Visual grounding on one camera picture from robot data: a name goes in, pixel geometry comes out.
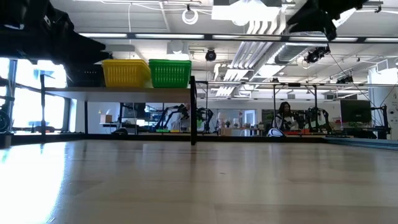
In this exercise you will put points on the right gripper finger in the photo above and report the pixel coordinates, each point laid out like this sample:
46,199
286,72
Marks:
311,20

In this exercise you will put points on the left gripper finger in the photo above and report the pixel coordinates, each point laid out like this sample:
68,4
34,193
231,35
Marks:
90,53

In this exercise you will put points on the black slotted plastic basket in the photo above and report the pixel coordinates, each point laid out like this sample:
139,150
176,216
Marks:
93,64
87,79
90,67

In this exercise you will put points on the yellow slotted plastic basket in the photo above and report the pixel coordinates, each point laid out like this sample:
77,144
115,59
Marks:
124,60
124,77
124,63

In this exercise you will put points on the green slotted plastic basket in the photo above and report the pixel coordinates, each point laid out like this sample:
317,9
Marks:
169,63
169,77
169,60

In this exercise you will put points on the black background robot arm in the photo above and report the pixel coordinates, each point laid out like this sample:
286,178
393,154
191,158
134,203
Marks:
314,119
205,115
182,112

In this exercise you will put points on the brown cardboard box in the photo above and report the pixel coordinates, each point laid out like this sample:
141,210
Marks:
105,119

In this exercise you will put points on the black computer monitor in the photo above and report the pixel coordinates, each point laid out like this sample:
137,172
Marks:
355,111

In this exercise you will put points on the person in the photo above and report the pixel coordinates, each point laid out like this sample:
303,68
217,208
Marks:
284,119

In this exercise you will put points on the white and black ball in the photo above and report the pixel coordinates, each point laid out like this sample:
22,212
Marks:
275,133

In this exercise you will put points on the black background stand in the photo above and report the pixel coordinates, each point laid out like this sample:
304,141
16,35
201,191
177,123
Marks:
385,121

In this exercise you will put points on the wooden shelf with black frame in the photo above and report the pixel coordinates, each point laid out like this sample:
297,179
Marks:
124,95

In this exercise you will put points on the black background workstation frame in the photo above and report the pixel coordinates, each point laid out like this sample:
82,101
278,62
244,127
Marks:
295,84

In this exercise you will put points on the black round camera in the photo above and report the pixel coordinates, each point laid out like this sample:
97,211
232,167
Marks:
211,55

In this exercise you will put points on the black aluminium rig frame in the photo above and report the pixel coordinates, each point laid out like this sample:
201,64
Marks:
248,139

